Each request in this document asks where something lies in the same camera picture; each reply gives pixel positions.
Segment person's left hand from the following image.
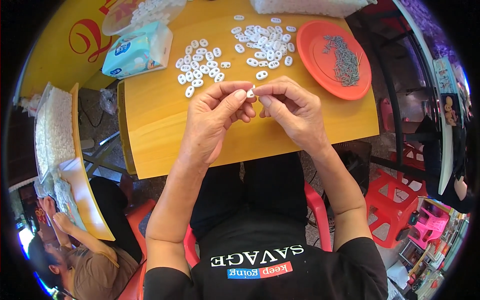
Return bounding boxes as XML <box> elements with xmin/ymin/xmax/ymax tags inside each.
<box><xmin>179</xmin><ymin>80</ymin><xmax>258</xmax><ymax>166</ymax></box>

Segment person's right hand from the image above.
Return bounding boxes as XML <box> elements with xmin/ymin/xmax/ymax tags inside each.
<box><xmin>252</xmin><ymin>76</ymin><xmax>333</xmax><ymax>157</ymax></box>

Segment red plastic plate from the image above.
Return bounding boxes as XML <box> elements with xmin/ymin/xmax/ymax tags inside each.
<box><xmin>296</xmin><ymin>20</ymin><xmax>373</xmax><ymax>101</ymax></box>

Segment group of finished white stoppers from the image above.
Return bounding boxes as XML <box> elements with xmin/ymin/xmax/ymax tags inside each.
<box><xmin>175</xmin><ymin>38</ymin><xmax>232</xmax><ymax>99</ymax></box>

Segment pile of small metal springs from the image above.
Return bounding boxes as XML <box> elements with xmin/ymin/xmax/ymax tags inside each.
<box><xmin>322</xmin><ymin>35</ymin><xmax>363</xmax><ymax>88</ymax></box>

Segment black bag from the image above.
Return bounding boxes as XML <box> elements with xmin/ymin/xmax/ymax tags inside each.
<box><xmin>323</xmin><ymin>140</ymin><xmax>373</xmax><ymax>197</ymax></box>

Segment heap of loose white stoppers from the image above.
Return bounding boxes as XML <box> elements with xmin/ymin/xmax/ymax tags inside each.
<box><xmin>230</xmin><ymin>14</ymin><xmax>298</xmax><ymax>81</ymax></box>

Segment person's legs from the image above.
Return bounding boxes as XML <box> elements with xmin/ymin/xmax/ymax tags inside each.
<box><xmin>189</xmin><ymin>152</ymin><xmax>312</xmax><ymax>242</ymax></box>

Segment light blue tissue pack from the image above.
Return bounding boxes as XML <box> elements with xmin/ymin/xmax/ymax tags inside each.
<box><xmin>101</xmin><ymin>21</ymin><xmax>174</xmax><ymax>80</ymax></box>

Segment crumpled clear plastic bag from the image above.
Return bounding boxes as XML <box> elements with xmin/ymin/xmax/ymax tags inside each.
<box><xmin>99</xmin><ymin>88</ymin><xmax>119</xmax><ymax>115</ymax></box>

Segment red plastic chair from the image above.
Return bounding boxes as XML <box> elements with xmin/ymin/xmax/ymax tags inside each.
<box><xmin>183</xmin><ymin>180</ymin><xmax>333</xmax><ymax>269</ymax></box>
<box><xmin>117</xmin><ymin>199</ymin><xmax>157</xmax><ymax>300</ymax></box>

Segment large bag of white parts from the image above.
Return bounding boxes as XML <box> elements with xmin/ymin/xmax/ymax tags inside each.
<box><xmin>249</xmin><ymin>0</ymin><xmax>378</xmax><ymax>19</ymax></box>

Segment red plastic stool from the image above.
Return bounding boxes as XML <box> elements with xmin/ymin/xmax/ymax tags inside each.
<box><xmin>389</xmin><ymin>144</ymin><xmax>427</xmax><ymax>174</ymax></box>
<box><xmin>365</xmin><ymin>169</ymin><xmax>428</xmax><ymax>249</ymax></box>

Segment clear bag of white parts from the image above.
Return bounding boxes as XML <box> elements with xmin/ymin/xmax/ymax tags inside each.
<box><xmin>101</xmin><ymin>0</ymin><xmax>188</xmax><ymax>37</ymax></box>

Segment side table with white parts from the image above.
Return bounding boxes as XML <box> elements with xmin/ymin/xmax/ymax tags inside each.
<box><xmin>33</xmin><ymin>82</ymin><xmax>116</xmax><ymax>242</ymax></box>

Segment person's body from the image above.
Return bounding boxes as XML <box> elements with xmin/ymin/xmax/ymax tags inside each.
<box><xmin>142</xmin><ymin>210</ymin><xmax>389</xmax><ymax>300</ymax></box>

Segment pink small plastic chair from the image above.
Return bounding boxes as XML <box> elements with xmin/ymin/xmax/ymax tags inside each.
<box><xmin>408</xmin><ymin>207</ymin><xmax>450</xmax><ymax>250</ymax></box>

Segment shelf of colourful goods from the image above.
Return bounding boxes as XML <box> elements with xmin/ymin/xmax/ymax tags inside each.
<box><xmin>386</xmin><ymin>202</ymin><xmax>470</xmax><ymax>300</ymax></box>

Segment black metal frame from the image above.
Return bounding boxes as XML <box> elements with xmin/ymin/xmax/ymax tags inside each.
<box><xmin>371</xmin><ymin>11</ymin><xmax>440</xmax><ymax>179</ymax></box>

